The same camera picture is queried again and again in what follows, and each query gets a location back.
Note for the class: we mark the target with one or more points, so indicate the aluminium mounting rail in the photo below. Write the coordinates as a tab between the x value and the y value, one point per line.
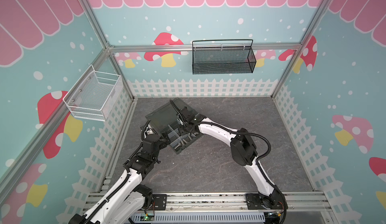
304	207

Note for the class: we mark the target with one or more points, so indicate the grey plastic organizer box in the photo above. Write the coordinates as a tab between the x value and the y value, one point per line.
164	120

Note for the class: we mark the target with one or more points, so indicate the black wire mesh basket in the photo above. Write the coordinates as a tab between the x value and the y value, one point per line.
230	56

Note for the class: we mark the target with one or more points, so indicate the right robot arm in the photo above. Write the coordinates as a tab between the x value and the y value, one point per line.
243	152

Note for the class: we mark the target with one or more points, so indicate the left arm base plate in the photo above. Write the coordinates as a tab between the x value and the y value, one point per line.
156	202

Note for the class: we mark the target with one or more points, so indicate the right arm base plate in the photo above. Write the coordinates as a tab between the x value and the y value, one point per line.
258	201

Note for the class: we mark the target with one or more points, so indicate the white wire mesh basket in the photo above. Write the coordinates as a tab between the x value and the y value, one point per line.
94	95

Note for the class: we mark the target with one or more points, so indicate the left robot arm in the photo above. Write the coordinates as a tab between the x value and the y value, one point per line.
128	195

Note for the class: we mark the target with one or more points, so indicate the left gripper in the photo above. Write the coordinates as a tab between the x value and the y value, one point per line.
164	144

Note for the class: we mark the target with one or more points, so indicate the silver hex bolt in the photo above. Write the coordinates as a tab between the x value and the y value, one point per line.
186	141

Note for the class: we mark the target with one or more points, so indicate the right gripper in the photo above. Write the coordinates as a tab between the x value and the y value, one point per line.
187	119

